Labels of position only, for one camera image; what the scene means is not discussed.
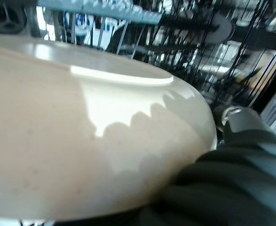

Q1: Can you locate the dark robot right hand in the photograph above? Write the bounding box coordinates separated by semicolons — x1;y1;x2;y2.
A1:
46;105;276;226

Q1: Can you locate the beige ceramic plate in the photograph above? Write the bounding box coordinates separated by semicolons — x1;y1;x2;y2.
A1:
0;35;218;222

